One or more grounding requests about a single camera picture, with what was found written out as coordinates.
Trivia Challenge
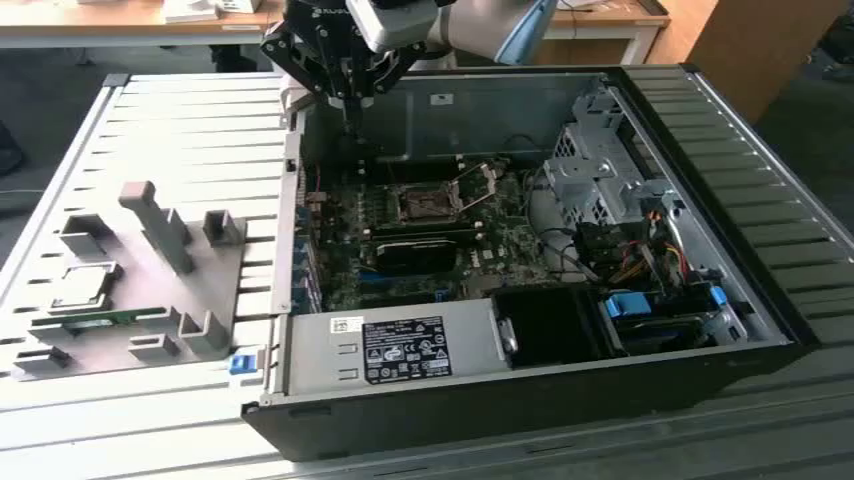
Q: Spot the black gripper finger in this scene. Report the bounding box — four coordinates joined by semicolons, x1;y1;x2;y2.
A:
259;24;357;147
353;43;430;147

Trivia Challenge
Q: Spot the metal socket cover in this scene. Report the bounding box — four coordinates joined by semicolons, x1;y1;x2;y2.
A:
450;159;506;214

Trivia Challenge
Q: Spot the silver CPU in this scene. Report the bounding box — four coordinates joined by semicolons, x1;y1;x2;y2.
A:
51;262;126;309

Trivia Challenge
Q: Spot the CPU socket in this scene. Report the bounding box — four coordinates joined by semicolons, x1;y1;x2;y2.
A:
394;182;466;224

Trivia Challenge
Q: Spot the black bag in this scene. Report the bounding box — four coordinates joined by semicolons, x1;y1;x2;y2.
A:
210;44;262;74

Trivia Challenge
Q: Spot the white paper stack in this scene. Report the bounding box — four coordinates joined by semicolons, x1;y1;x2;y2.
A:
165;0;223;24

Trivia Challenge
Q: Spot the light wooden desk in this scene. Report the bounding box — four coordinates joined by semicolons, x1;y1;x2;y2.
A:
0;0;289;51
533;0;673;66

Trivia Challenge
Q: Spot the black RAM slot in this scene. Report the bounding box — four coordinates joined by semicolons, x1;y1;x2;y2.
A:
369;223;483;242

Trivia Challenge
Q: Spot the silver metal drive cage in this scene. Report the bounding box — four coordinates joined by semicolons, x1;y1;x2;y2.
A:
541;82;689;226

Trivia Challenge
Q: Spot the green motherboard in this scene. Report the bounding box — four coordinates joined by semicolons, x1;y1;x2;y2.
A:
293;164;576;314

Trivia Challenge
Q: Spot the brown wooden cabinet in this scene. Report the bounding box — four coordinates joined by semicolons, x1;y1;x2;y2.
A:
644;0;844;126

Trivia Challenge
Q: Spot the grey parts rack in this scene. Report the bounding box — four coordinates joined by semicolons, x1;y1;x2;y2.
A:
11;180;250;384

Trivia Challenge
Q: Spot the black fan shroud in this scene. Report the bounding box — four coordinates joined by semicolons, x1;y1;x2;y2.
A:
490;287;629;371

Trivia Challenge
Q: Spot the blue disk carrier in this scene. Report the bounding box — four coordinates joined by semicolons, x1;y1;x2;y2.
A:
600;292;653;319

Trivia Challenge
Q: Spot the green RAM stick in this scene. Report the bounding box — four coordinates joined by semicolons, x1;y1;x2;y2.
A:
30;307;167;334

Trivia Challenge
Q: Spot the silver power supply unit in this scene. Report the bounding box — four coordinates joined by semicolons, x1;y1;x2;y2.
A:
283;299;516;401

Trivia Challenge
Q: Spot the black open PC case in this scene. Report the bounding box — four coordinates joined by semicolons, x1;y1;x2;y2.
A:
239;63;822;464

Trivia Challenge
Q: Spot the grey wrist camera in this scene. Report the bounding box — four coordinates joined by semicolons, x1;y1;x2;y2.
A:
350;0;429;54

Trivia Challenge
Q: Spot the coloured power wire bundle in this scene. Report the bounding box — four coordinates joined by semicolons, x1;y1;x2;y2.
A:
617;239;689;286

